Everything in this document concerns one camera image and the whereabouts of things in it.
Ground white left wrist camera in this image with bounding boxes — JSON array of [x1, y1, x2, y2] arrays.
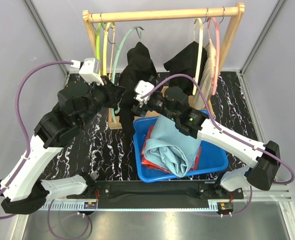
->
[[71, 57, 104, 86]]

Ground mint green hanger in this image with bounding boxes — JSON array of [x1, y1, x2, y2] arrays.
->
[[109, 26, 145, 125]]

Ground black trousers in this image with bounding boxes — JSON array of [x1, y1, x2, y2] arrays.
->
[[118, 42, 157, 146], [163, 41, 208, 96]]

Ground yellow hanger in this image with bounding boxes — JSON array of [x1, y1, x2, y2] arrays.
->
[[102, 22, 115, 76]]

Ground pink hanger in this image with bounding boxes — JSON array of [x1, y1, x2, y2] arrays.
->
[[207, 17, 220, 96]]

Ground red white patterned trousers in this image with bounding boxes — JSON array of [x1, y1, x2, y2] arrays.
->
[[141, 125, 202, 177]]

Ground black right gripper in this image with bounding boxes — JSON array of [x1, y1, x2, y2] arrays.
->
[[131, 76, 179, 123]]

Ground lime green hanger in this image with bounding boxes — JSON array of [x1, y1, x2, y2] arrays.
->
[[95, 22, 105, 72]]

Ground wooden clothes rack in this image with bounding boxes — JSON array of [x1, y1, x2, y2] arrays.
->
[[82, 2, 245, 75]]

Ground blue plastic bin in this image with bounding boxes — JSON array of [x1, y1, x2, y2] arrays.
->
[[133, 116, 229, 183]]

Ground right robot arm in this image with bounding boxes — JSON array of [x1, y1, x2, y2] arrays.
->
[[132, 81, 280, 198]]

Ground cream white hanger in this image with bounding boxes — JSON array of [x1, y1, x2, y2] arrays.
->
[[193, 18, 204, 83]]

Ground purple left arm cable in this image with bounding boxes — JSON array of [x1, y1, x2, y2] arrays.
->
[[0, 60, 75, 220]]

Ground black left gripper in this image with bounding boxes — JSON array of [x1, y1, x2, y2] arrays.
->
[[77, 75, 126, 127]]

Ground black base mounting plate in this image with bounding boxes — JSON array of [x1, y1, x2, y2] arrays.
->
[[77, 180, 245, 210]]

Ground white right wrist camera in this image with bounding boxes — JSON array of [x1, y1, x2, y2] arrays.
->
[[134, 80, 155, 106]]

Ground light blue trousers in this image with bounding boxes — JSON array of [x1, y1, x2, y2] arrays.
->
[[143, 115, 202, 178]]

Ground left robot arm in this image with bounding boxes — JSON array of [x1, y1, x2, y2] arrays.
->
[[0, 80, 126, 219]]

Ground purple floor cable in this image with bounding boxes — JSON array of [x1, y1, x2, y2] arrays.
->
[[47, 199, 92, 240]]

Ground beige trousers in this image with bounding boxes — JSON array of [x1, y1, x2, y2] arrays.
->
[[198, 39, 216, 101]]

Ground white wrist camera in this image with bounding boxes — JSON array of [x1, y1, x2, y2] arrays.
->
[[134, 80, 155, 106], [71, 57, 104, 86]]

